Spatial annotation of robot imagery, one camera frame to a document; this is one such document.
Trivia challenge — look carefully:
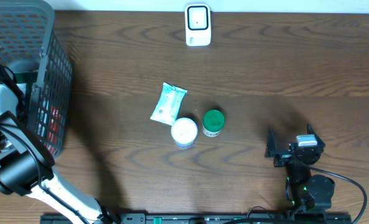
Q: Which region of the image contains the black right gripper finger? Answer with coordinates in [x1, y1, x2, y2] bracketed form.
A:
[264, 128, 277, 158]
[306, 124, 321, 143]

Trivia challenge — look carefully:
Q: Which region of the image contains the green lid jar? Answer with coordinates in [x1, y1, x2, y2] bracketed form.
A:
[202, 110, 225, 137]

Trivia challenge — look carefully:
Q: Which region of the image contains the white lid blue jar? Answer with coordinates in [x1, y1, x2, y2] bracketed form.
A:
[170, 118, 198, 149]

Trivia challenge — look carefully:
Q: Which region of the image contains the light green wipes packet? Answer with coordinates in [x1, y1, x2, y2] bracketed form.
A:
[150, 82, 187, 126]

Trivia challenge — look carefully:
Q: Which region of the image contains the red snack wrapper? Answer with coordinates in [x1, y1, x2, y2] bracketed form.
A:
[46, 105, 62, 156]

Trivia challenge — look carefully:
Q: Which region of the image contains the large green 3M package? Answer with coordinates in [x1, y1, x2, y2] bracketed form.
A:
[17, 71, 63, 141]

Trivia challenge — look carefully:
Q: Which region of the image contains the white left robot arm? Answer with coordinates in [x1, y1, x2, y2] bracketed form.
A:
[0, 65, 121, 223]

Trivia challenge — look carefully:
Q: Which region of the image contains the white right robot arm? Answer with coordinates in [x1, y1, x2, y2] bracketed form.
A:
[264, 124, 335, 218]

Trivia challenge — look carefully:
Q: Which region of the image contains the white barcode scanner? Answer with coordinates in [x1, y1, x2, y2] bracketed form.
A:
[184, 4, 212, 47]

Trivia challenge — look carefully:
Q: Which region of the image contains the grey plastic shopping basket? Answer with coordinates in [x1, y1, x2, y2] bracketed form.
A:
[0, 1, 73, 157]

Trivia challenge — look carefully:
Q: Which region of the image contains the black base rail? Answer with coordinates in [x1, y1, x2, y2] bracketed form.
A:
[40, 212, 353, 224]

